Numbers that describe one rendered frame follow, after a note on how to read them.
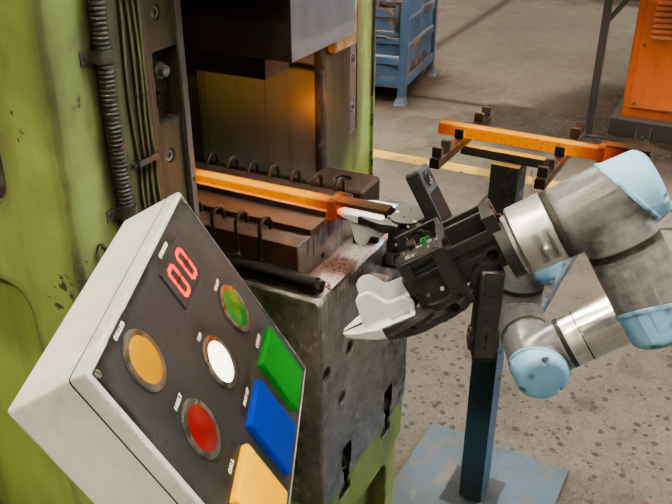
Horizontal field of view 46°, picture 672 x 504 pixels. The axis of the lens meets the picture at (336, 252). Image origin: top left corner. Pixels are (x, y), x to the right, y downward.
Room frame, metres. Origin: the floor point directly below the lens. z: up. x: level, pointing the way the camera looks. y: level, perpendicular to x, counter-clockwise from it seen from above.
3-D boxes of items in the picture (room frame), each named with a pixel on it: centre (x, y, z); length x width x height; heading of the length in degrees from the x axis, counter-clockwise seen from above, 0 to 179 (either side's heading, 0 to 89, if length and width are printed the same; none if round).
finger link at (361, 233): (1.17, -0.04, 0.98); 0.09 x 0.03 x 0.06; 66
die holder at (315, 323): (1.34, 0.19, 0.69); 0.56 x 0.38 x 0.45; 63
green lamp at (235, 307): (0.75, 0.11, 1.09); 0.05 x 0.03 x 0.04; 153
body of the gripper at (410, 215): (1.14, -0.14, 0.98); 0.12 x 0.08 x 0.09; 63
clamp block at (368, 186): (1.38, -0.01, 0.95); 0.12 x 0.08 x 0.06; 63
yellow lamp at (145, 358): (0.55, 0.16, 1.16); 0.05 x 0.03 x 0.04; 153
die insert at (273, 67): (1.33, 0.23, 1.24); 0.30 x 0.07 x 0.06; 63
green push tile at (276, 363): (0.75, 0.07, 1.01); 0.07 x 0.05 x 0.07; 178
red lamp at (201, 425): (0.55, 0.12, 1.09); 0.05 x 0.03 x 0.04; 153
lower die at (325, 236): (1.29, 0.20, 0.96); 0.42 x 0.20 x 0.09; 63
